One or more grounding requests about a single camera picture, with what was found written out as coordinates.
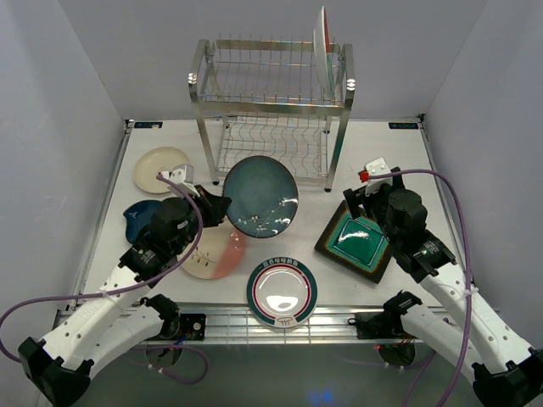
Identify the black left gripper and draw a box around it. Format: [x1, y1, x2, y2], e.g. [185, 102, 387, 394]
[171, 184, 232, 254]

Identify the green square plate dark rim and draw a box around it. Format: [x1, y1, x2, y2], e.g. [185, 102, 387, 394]
[314, 201, 392, 284]

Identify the dark teal floral plate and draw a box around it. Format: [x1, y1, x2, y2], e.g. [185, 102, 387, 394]
[222, 155, 299, 239]

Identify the red and teal floral plate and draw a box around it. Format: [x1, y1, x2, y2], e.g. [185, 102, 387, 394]
[313, 6, 333, 99]

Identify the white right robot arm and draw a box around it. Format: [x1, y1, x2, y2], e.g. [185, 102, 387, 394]
[344, 159, 542, 406]

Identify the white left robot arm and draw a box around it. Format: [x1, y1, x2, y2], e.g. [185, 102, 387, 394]
[18, 186, 232, 406]

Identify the dark blue leaf-shaped dish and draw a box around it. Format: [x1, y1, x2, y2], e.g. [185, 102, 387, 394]
[123, 199, 161, 244]

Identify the two-tier steel dish rack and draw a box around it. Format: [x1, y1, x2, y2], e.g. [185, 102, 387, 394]
[188, 38, 356, 192]

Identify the cream and pink plate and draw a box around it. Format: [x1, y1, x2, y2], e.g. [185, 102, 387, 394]
[182, 221, 246, 280]

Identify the cream round plate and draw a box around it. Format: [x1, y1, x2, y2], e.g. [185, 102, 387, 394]
[132, 147, 190, 195]

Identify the right corner table label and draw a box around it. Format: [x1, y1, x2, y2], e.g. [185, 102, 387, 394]
[389, 122, 419, 130]

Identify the corner table label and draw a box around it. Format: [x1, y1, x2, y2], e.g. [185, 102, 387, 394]
[134, 121, 163, 129]
[389, 122, 419, 130]

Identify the white plate green red rim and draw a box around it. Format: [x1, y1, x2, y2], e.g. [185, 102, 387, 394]
[246, 257, 318, 329]

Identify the left corner table label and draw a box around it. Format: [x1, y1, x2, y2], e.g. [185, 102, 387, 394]
[134, 121, 163, 129]

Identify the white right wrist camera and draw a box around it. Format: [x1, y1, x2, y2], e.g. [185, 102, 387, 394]
[358, 157, 393, 197]

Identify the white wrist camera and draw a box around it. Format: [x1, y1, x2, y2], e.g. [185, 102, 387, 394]
[157, 164, 199, 198]
[358, 157, 393, 197]

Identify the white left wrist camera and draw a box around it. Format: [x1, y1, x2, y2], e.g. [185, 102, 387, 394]
[157, 164, 199, 198]

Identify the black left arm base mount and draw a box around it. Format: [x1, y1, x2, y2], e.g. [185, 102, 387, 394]
[170, 313, 207, 342]

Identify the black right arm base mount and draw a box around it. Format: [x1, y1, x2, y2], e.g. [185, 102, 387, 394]
[347, 311, 406, 339]

